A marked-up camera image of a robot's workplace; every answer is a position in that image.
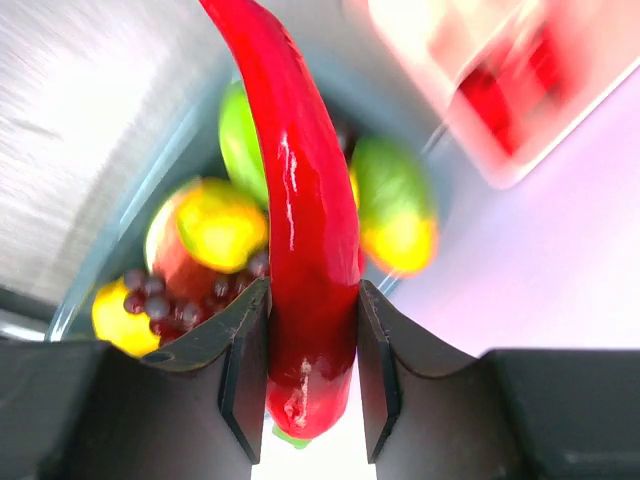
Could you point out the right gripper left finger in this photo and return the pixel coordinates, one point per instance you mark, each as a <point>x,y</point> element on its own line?
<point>191,410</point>

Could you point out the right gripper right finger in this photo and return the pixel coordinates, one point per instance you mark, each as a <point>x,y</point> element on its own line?
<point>432,411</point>

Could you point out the red toy chili pepper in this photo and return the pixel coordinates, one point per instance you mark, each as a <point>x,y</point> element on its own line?
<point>314,226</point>

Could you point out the toy grapes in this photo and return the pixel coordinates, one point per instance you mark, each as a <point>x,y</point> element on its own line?
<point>178,304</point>

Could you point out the toy watermelon slice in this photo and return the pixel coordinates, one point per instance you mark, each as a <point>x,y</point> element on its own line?
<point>166,256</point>

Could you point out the green orange toy mango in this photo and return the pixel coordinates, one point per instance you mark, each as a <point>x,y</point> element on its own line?
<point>399,225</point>

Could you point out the yellow green toy lemon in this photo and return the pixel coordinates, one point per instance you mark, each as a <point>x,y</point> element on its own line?
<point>221,226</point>

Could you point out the teal fruit tray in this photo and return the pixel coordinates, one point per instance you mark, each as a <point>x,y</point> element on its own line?
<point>363,89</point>

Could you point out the green toy starfruit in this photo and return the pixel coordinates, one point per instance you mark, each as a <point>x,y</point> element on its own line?
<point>239,144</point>

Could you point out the red clips in tray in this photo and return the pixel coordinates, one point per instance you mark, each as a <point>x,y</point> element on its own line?
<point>512,81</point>

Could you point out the pink compartment tray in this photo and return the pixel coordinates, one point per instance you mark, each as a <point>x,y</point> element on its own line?
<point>437,43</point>

